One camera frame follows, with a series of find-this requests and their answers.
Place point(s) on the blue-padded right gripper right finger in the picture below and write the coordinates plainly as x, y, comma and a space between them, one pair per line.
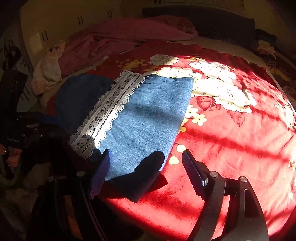
210, 186

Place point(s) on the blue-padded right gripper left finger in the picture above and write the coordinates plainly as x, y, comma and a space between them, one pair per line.
89, 186

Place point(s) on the grey padded headboard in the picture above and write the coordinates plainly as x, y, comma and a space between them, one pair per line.
211, 23

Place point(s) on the pink velvet duvet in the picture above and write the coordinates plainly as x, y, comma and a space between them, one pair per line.
92, 44

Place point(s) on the white peach patterned garment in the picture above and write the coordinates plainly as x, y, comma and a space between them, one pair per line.
48, 72

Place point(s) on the red floral blanket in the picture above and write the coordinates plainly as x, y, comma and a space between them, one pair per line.
237, 122

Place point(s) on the blue denim pants lace hem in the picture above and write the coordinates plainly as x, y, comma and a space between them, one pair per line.
135, 117

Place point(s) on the left hand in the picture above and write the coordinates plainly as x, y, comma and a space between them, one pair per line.
13, 157

